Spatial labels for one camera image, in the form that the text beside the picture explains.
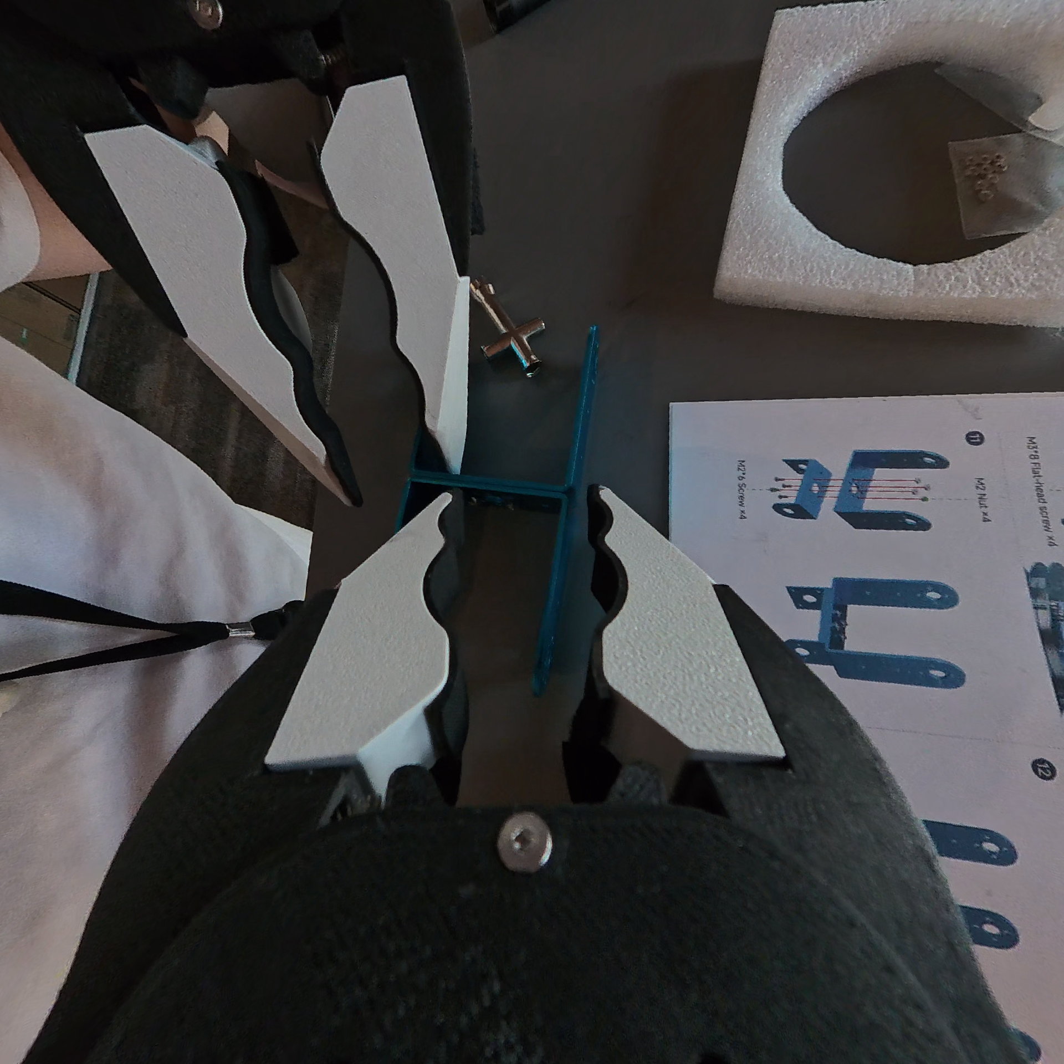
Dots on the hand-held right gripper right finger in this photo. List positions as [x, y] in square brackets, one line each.
[682, 657]

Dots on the person's left forearm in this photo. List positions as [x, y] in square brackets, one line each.
[41, 241]

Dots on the person's left hand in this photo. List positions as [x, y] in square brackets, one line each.
[287, 181]

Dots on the clear bag of nuts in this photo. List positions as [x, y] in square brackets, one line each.
[989, 183]

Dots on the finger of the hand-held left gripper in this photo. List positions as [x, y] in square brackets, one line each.
[391, 183]
[191, 249]

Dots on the white foam block with hole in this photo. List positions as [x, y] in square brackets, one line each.
[765, 216]

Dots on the silver cross wrench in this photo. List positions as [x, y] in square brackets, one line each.
[511, 337]

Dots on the dark desk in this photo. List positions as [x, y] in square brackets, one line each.
[632, 166]

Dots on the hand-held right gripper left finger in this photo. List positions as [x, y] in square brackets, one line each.
[374, 657]

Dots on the white instruction sheet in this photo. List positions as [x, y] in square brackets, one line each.
[873, 582]

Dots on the blue metal bracket assembly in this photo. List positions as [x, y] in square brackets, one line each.
[555, 598]

